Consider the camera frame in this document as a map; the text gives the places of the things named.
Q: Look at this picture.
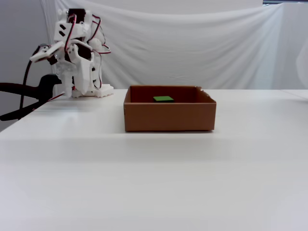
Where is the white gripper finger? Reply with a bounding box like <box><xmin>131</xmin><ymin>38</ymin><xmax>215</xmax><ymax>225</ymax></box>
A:
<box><xmin>73</xmin><ymin>59</ymin><xmax>95</xmax><ymax>95</ymax></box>
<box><xmin>62</xmin><ymin>73</ymin><xmax>74</xmax><ymax>99</ymax></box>

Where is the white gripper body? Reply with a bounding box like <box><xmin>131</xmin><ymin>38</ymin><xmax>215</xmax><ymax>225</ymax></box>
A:
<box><xmin>55</xmin><ymin>42</ymin><xmax>96</xmax><ymax>77</ymax></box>

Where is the green cube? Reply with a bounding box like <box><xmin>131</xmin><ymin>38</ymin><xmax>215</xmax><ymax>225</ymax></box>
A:
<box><xmin>153</xmin><ymin>95</ymin><xmax>175</xmax><ymax>103</ymax></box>

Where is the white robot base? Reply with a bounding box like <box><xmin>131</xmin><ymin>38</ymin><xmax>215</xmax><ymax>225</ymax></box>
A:
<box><xmin>71</xmin><ymin>84</ymin><xmax>115</xmax><ymax>99</ymax></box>

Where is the brown cardboard box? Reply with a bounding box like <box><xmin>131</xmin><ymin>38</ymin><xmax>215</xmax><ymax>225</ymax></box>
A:
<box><xmin>123</xmin><ymin>85</ymin><xmax>217</xmax><ymax>132</ymax></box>

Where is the black table clamp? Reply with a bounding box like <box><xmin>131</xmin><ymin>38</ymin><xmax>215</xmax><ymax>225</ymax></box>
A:
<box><xmin>0</xmin><ymin>74</ymin><xmax>63</xmax><ymax>121</ymax></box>

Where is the white cloth backdrop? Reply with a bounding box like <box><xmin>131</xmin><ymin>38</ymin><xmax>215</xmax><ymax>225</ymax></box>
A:
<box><xmin>54</xmin><ymin>0</ymin><xmax>308</xmax><ymax>91</ymax></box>

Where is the red white base cable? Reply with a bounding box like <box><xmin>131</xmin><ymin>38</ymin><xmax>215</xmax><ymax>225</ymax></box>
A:
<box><xmin>45</xmin><ymin>92</ymin><xmax>65</xmax><ymax>103</ymax></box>

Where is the red black servo cable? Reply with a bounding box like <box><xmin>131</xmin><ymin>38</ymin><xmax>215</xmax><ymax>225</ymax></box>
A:
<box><xmin>92</xmin><ymin>54</ymin><xmax>103</xmax><ymax>90</ymax></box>
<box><xmin>91</xmin><ymin>14</ymin><xmax>112</xmax><ymax>55</ymax></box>
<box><xmin>64</xmin><ymin>13</ymin><xmax>78</xmax><ymax>52</ymax></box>

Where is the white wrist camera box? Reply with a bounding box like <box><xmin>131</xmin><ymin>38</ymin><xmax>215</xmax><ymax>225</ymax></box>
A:
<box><xmin>29</xmin><ymin>44</ymin><xmax>65</xmax><ymax>64</ymax></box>

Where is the black camera cable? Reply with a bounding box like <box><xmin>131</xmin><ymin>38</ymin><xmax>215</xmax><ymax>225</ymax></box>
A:
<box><xmin>19</xmin><ymin>44</ymin><xmax>47</xmax><ymax>110</ymax></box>

